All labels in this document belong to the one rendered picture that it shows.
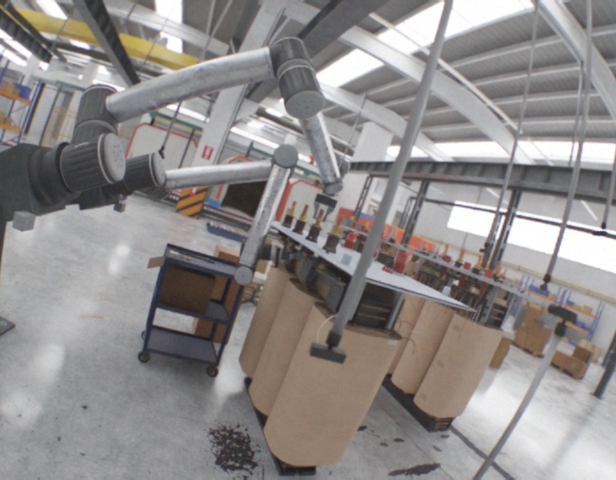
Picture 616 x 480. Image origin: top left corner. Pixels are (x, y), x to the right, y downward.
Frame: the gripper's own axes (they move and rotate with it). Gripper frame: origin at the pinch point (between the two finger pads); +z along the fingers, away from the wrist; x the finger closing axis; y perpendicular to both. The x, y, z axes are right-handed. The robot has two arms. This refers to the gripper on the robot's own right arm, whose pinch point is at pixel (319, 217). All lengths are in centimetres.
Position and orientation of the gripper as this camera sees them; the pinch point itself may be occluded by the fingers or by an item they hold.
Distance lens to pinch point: 204.8
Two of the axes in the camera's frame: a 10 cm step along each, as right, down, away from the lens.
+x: -9.3, -3.3, -1.4
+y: -1.1, -1.2, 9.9
